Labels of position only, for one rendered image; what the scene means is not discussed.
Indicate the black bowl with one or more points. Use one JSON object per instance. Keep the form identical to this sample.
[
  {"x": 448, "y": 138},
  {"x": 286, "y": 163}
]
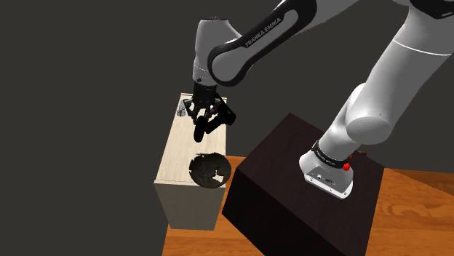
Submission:
[{"x": 207, "y": 170}]

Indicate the small grey metal object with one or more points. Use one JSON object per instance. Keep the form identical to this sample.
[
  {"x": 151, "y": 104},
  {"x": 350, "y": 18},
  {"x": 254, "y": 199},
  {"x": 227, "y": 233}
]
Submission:
[{"x": 180, "y": 112}]

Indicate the pale wooden cabinet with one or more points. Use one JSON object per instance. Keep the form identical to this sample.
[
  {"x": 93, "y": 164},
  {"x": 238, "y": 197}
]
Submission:
[{"x": 181, "y": 149}]

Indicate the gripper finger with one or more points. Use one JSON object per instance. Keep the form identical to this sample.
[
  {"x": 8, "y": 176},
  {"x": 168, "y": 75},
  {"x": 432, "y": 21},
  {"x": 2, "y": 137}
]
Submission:
[
  {"x": 200, "y": 127},
  {"x": 225, "y": 116}
]

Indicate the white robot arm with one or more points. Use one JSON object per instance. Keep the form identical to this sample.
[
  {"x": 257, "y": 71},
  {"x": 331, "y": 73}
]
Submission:
[{"x": 386, "y": 92}]

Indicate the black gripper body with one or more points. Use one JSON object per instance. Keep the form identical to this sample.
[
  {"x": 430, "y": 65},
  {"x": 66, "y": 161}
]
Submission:
[{"x": 204, "y": 95}]

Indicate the dark robot stand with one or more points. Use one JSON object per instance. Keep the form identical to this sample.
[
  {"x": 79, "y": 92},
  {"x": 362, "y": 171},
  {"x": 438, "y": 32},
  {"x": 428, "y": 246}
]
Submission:
[{"x": 283, "y": 198}]

